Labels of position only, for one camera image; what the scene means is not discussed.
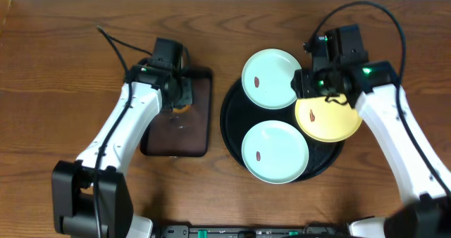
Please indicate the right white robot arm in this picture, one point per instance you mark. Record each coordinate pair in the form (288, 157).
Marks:
(374, 90)

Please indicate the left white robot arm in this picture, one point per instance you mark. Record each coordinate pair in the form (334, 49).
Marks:
(90, 195)

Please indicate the yellow plate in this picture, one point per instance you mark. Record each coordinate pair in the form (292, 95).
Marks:
(327, 121)

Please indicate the mint green plate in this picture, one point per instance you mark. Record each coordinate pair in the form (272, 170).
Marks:
(275, 152)
(267, 76)

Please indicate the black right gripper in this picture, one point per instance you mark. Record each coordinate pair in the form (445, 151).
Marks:
(304, 87)

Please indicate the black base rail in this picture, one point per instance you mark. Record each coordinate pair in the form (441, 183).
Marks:
(184, 231)

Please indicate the orange sponge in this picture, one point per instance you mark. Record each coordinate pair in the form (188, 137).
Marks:
(181, 110)

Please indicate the rectangular black sponge tray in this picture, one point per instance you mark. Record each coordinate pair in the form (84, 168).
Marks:
(183, 134)

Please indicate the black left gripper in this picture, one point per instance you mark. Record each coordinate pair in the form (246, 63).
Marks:
(184, 94)

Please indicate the round black tray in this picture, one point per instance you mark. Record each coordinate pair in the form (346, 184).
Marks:
(239, 115)

